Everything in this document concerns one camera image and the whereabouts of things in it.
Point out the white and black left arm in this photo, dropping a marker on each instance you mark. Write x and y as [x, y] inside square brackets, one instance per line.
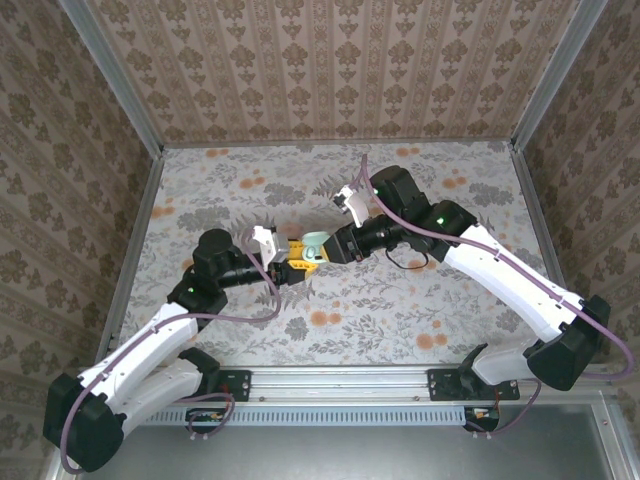
[135, 360]

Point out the mint green earbud charging case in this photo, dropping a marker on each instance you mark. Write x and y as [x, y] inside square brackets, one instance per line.
[316, 237]

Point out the grey metal sheet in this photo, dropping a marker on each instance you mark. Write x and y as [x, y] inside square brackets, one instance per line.
[350, 455]

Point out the floral print tablecloth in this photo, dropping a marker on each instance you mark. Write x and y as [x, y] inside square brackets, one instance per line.
[350, 340]

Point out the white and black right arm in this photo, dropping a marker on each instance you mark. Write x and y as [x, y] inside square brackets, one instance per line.
[500, 285]

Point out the aluminium side rail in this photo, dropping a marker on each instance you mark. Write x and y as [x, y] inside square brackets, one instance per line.
[131, 255]
[531, 190]

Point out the small connector board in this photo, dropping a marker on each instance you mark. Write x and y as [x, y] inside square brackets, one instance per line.
[207, 415]
[482, 414]

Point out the aluminium frame corner post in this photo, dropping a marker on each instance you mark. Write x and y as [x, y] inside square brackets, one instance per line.
[117, 80]
[556, 75]

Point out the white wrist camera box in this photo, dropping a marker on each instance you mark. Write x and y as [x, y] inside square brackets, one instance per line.
[267, 245]
[357, 207]

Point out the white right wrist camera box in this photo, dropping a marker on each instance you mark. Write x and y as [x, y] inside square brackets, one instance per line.
[357, 207]

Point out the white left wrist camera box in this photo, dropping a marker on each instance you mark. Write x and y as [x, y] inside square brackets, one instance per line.
[267, 245]

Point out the aluminium front mounting rail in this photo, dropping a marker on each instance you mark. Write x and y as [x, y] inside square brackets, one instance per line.
[340, 385]

